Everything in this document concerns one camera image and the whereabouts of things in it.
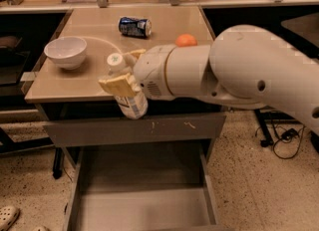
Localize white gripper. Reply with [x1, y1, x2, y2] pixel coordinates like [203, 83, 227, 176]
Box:
[99, 44, 175, 101]

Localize clear plastic water bottle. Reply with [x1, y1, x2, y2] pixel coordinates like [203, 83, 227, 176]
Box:
[107, 53, 148, 119]

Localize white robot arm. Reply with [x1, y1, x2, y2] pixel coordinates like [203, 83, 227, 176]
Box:
[99, 25, 319, 134]

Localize grey drawer cabinet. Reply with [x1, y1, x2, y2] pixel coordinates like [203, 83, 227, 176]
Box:
[21, 5, 240, 231]

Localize open middle drawer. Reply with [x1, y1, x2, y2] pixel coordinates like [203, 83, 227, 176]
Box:
[62, 141, 234, 231]

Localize blue soda can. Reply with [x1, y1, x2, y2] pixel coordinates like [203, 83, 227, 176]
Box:
[119, 17, 152, 38]

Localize orange fruit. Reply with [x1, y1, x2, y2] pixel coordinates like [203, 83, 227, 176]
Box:
[175, 34, 197, 47]

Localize white ceramic bowl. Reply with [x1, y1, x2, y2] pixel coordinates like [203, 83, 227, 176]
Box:
[44, 36, 87, 70]

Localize white perforated clog shoe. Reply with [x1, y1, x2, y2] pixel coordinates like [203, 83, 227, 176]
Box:
[0, 205, 20, 231]

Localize black cables on floor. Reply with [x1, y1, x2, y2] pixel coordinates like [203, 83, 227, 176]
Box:
[254, 121, 308, 160]

